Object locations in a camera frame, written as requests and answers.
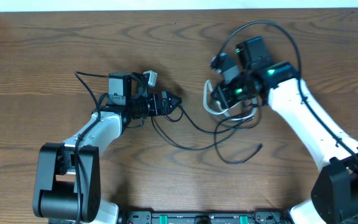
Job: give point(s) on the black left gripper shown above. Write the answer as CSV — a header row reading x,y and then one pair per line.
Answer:
x,y
158,111

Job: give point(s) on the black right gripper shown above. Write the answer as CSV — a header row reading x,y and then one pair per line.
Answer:
x,y
226,99

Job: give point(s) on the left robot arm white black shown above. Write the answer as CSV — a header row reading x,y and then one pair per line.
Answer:
x,y
68,181

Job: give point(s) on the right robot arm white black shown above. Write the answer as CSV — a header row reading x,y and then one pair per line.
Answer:
x,y
334,197

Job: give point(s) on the black base rail green clamps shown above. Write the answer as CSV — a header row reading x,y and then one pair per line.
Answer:
x,y
147,217

